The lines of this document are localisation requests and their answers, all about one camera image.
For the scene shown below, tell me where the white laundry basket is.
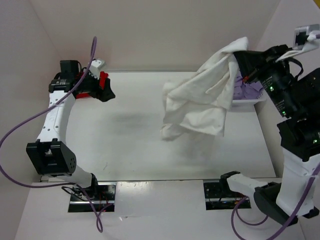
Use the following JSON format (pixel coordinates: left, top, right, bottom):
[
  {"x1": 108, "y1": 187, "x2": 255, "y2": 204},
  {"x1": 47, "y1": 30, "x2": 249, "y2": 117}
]
[{"x1": 230, "y1": 93, "x2": 267, "y2": 112}]

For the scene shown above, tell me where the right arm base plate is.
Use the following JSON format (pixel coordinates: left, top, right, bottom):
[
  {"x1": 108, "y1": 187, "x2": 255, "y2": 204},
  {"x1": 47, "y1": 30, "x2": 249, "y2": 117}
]
[{"x1": 203, "y1": 179, "x2": 244, "y2": 211}]

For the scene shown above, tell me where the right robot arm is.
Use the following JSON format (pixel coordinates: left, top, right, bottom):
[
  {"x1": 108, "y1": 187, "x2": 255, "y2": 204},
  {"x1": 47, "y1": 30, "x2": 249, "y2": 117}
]
[{"x1": 219, "y1": 45, "x2": 320, "y2": 226}]

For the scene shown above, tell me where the lavender t shirt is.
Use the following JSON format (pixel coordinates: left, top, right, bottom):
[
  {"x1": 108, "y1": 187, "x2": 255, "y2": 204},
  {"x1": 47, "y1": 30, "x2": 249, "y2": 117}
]
[{"x1": 233, "y1": 72, "x2": 263, "y2": 100}]

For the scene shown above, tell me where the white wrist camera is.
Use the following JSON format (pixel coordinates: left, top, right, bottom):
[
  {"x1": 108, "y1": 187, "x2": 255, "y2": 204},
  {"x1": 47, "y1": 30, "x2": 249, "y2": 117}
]
[
  {"x1": 275, "y1": 24, "x2": 320, "y2": 63},
  {"x1": 89, "y1": 58, "x2": 106, "y2": 78}
]

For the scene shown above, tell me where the red t shirt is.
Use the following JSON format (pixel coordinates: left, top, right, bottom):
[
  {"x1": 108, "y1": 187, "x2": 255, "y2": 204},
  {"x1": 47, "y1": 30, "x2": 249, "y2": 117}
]
[{"x1": 73, "y1": 71, "x2": 109, "y2": 99}]

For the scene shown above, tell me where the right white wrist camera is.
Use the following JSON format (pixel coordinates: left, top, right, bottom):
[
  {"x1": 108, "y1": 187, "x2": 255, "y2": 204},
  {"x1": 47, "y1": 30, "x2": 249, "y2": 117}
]
[{"x1": 275, "y1": 24, "x2": 320, "y2": 63}]

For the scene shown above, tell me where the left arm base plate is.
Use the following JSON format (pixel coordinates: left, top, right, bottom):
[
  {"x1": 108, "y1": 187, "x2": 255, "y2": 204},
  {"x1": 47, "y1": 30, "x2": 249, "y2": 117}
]
[{"x1": 63, "y1": 182, "x2": 116, "y2": 213}]

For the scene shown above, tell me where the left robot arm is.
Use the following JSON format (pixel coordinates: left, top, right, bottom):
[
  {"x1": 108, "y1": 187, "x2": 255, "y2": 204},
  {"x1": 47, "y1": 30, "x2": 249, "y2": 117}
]
[{"x1": 26, "y1": 58, "x2": 116, "y2": 200}]

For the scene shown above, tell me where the white t shirt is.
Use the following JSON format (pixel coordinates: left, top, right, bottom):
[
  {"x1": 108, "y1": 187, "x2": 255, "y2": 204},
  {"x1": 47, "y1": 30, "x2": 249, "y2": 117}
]
[{"x1": 160, "y1": 37, "x2": 249, "y2": 141}]

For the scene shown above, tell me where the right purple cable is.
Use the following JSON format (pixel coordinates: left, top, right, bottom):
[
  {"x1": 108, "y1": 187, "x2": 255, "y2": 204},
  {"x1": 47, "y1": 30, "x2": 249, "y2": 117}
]
[{"x1": 230, "y1": 29, "x2": 320, "y2": 240}]

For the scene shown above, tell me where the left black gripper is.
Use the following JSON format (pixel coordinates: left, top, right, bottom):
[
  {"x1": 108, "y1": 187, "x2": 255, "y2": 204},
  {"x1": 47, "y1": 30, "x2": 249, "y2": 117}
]
[{"x1": 75, "y1": 68, "x2": 116, "y2": 102}]

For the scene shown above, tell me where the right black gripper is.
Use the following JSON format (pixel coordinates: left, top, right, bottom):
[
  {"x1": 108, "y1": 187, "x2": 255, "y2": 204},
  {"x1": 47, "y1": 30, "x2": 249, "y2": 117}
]
[{"x1": 231, "y1": 40, "x2": 296, "y2": 113}]

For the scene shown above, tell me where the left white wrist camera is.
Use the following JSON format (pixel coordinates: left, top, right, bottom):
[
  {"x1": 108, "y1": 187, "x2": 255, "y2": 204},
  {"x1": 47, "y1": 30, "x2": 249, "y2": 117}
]
[{"x1": 89, "y1": 58, "x2": 106, "y2": 78}]

